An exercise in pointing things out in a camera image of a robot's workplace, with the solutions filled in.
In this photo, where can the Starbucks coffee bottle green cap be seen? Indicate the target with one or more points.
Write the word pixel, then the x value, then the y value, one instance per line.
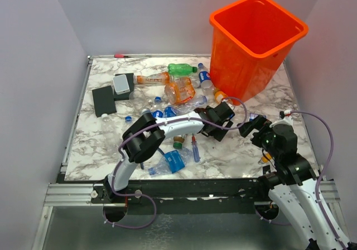
pixel 178 141

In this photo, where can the small Pepsi bottle left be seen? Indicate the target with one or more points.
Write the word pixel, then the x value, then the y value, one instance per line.
pixel 128 121

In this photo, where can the large orange label jug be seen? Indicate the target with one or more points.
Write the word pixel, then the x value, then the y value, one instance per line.
pixel 180 91

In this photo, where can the clear white-cap bottle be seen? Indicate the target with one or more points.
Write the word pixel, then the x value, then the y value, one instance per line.
pixel 110 134

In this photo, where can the orange plastic bin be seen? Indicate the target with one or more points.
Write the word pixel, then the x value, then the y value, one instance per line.
pixel 251 39

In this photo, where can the aluminium frame rail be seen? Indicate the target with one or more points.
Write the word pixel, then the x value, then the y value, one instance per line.
pixel 68 195

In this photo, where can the crushed blue label water bottle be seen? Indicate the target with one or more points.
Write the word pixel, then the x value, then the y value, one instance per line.
pixel 172 162

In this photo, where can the white box device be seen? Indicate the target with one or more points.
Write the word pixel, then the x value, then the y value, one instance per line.
pixel 121 84

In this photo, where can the green plastic bottle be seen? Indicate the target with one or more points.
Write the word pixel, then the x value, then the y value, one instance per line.
pixel 181 69

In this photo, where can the small orange juice bottle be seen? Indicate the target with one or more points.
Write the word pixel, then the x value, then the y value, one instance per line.
pixel 220 96

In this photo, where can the Pepsi bottle right side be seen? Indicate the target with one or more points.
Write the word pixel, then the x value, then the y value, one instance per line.
pixel 252 116

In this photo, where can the black flat block front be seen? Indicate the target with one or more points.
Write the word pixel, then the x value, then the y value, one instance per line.
pixel 103 99

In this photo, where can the yellow utility knife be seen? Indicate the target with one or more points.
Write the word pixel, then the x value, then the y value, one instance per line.
pixel 266 157

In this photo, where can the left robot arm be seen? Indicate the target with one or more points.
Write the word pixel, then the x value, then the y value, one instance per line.
pixel 142 139

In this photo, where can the tall orange label tea bottle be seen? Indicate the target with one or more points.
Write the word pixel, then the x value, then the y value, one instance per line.
pixel 154 79

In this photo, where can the red marker pen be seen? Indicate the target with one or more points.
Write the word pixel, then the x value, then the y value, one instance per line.
pixel 120 56

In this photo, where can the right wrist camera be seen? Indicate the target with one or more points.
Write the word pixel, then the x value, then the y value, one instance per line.
pixel 284 113

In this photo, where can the black flat block rear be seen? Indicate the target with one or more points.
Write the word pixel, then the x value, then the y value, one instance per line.
pixel 125 96

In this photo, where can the blue handled pliers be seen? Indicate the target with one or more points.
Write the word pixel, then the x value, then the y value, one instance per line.
pixel 159 150

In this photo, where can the Pepsi bottle beside bin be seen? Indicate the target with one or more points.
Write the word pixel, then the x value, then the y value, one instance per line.
pixel 205 79

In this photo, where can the Pocari Sweat bottle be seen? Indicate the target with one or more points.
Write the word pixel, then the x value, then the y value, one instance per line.
pixel 169 112

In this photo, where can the clear jar metal lid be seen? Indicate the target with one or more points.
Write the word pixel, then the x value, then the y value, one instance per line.
pixel 139 102

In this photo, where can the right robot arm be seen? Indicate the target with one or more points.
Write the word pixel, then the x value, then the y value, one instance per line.
pixel 293 186

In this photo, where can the red blue screwdriver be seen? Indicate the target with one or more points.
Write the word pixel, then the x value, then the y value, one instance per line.
pixel 195 149

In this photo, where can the Pepsi bottle centre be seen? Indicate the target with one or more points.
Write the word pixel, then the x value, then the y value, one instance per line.
pixel 157 108

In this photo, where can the black flat block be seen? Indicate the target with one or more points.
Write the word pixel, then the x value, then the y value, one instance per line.
pixel 103 99
pixel 125 96

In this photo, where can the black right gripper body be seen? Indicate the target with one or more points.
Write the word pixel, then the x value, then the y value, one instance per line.
pixel 263 138

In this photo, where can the crushed clear blue-cap bottle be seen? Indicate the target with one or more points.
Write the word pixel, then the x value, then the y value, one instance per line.
pixel 196 102

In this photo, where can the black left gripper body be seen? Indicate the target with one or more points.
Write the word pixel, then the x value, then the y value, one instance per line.
pixel 217 133

